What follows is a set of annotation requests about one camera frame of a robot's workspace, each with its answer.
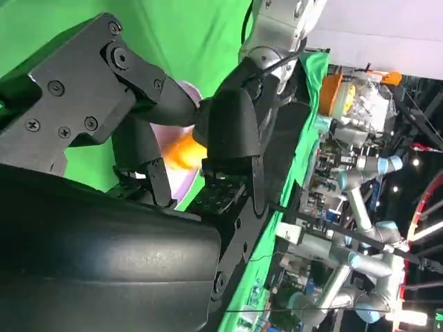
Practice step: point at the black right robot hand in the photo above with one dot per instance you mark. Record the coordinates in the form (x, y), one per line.
(104, 249)

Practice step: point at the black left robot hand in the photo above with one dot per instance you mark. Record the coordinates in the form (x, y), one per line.
(266, 90)

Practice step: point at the orange toy bread roll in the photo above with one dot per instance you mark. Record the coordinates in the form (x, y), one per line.
(183, 152)

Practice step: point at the black cloth at table edge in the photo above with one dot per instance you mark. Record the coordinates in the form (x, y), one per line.
(287, 145)

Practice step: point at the orange basket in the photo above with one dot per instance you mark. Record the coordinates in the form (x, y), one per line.
(330, 93)

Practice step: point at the green table cloth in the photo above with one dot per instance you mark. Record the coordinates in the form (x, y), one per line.
(194, 38)

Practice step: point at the lilac plate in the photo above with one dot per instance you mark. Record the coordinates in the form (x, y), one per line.
(180, 185)

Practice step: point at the clear plastic bag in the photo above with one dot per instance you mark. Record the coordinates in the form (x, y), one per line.
(370, 100)

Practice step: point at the small orange object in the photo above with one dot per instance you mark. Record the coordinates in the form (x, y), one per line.
(392, 78)

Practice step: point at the small white box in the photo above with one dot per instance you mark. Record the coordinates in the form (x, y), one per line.
(289, 233)

